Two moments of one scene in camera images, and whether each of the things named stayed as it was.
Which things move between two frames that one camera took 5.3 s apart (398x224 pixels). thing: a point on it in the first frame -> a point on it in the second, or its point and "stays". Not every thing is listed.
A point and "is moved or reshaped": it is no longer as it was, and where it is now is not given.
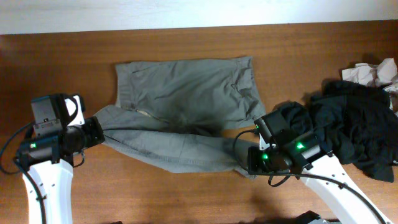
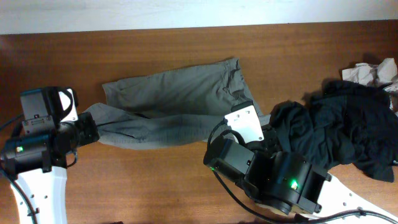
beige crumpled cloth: [385, 74] stays
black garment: [354, 121] stays
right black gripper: [254, 153] -> [273, 138]
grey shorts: [173, 114] is moved or reshaped
